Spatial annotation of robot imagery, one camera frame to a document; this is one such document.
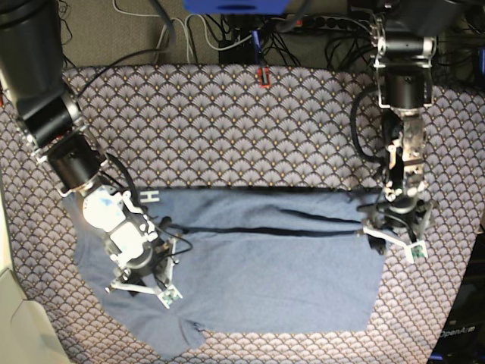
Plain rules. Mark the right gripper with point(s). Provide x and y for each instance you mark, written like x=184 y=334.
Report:
x=137 y=257

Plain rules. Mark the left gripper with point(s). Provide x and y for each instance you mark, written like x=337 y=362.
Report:
x=411 y=213

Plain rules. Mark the blue T-shirt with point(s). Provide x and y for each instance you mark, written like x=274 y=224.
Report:
x=263 y=261

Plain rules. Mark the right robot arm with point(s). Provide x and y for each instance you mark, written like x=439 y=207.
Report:
x=49 y=119

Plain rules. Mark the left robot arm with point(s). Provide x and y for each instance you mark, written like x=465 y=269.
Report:
x=404 y=35

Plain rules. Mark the cream plastic furniture corner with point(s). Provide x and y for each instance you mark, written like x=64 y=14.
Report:
x=27 y=335

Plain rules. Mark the fan-patterned table cloth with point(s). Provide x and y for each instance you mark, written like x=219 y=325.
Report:
x=187 y=126

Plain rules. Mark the red table clamp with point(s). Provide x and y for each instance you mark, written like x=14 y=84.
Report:
x=264 y=77

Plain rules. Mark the blue box overhead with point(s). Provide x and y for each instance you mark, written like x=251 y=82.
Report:
x=235 y=6

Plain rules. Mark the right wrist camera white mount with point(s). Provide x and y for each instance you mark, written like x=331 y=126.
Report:
x=165 y=290

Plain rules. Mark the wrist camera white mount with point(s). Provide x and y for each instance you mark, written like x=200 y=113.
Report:
x=165 y=290
x=412 y=251

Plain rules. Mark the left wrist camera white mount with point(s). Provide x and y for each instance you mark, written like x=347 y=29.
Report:
x=412 y=251

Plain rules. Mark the black power strip red switch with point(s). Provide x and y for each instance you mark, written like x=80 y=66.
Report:
x=330 y=21

